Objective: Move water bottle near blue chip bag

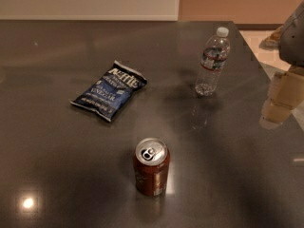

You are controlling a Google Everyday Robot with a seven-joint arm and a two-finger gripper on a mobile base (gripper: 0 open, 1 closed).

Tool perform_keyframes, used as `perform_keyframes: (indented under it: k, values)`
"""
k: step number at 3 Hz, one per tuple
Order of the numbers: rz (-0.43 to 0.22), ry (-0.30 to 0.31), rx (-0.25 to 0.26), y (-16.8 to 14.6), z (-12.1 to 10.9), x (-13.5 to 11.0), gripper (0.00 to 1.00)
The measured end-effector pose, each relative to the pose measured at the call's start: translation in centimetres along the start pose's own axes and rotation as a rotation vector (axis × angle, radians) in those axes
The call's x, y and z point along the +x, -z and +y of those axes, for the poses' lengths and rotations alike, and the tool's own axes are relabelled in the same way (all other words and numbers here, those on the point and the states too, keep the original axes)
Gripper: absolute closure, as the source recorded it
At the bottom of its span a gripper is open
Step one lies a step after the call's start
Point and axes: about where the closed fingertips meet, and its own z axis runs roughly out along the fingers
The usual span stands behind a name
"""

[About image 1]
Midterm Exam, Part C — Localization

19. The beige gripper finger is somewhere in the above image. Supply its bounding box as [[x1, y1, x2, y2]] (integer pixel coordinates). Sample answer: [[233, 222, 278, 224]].
[[261, 26, 282, 48], [259, 66, 304, 129]]

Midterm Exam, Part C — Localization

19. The clear plastic water bottle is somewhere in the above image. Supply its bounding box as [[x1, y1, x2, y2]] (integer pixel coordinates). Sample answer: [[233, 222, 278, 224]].
[[195, 27, 230, 96]]

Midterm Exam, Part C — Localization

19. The blue kettle chip bag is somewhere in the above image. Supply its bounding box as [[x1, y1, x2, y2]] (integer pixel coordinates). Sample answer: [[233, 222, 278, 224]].
[[70, 61, 147, 123]]

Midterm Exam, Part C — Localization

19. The red soda can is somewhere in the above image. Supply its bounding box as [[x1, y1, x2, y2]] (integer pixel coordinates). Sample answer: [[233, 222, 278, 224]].
[[133, 138, 170, 197]]

